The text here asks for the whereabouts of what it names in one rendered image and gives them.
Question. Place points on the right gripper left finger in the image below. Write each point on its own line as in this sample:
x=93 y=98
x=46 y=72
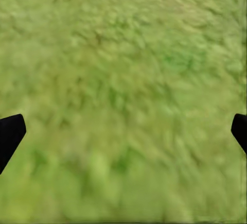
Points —
x=12 y=131

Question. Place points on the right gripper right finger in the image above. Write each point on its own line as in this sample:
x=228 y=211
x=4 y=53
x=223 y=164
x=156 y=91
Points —
x=239 y=130

